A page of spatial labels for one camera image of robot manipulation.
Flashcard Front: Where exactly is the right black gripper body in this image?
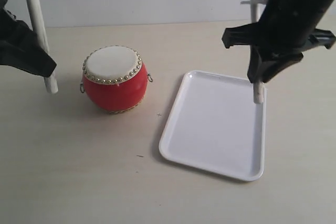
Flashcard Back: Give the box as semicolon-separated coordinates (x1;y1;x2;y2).
258;19;315;54

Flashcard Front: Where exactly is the small red drum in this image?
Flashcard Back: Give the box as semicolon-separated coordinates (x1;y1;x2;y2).
80;45;153;114

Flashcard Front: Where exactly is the white drumstick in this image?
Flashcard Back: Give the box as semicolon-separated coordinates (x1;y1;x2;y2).
247;0;264;104
20;0;59;94

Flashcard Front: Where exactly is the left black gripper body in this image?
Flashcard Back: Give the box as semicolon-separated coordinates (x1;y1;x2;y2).
1;0;18;66

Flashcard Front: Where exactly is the white rectangular plastic tray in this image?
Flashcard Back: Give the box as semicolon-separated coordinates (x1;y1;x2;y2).
159;70;266;182

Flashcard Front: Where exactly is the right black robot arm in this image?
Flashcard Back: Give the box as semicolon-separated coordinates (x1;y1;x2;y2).
222;0;335;83

